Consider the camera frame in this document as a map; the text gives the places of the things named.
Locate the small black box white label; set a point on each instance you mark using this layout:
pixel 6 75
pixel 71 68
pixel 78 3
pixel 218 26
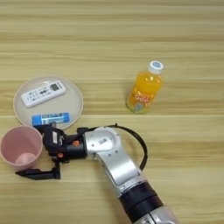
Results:
pixel 54 141

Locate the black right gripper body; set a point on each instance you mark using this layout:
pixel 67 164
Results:
pixel 74 147

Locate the white remote control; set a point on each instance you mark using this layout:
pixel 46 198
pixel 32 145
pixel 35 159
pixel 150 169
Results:
pixel 40 94

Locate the orange juice bottle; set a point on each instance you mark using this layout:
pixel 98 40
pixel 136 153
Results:
pixel 143 90

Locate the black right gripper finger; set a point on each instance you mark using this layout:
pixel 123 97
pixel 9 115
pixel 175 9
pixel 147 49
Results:
pixel 35 174
pixel 46 128

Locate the pink plastic cup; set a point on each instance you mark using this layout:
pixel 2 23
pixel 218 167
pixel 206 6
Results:
pixel 14 143

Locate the blue glue stick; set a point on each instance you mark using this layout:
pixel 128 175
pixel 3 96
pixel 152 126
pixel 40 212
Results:
pixel 51 119

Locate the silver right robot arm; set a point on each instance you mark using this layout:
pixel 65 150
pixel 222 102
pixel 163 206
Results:
pixel 116 163

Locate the round beige plate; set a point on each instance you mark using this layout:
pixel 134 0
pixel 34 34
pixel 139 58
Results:
pixel 70 102

